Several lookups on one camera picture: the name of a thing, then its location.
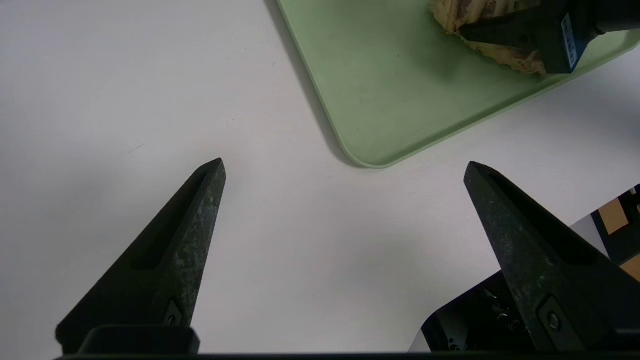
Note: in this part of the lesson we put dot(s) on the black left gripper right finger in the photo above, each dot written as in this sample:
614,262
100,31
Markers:
550,270

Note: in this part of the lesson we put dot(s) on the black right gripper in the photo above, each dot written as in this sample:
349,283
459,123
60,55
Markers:
585,20

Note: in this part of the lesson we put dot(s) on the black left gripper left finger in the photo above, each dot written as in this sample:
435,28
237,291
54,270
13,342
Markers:
170,265

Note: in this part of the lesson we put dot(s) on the light green plastic tray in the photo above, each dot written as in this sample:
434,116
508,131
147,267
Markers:
400,85

